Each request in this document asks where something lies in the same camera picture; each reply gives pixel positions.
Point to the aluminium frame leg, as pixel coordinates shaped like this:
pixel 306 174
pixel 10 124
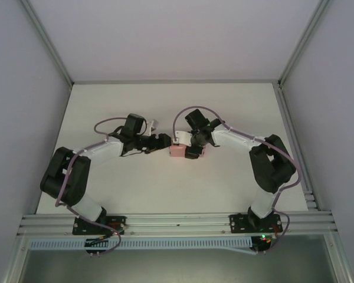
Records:
pixel 339 259
pixel 16 259

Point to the aluminium frame post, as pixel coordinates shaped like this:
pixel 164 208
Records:
pixel 47 44
pixel 304 44

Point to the aluminium frame rail behind table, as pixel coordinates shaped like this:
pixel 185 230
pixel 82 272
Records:
pixel 177 81

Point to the black connector bracket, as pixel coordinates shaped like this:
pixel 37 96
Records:
pixel 95 246
pixel 262 244

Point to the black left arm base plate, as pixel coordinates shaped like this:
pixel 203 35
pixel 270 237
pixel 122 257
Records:
pixel 118 224

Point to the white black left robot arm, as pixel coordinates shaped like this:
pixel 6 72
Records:
pixel 100 150

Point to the pink paper box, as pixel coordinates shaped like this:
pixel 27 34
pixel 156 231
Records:
pixel 177 151

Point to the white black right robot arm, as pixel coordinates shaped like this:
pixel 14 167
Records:
pixel 239 140

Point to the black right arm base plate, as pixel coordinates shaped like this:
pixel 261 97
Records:
pixel 239 222

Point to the aluminium frame side rail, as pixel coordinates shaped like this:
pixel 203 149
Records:
pixel 283 100

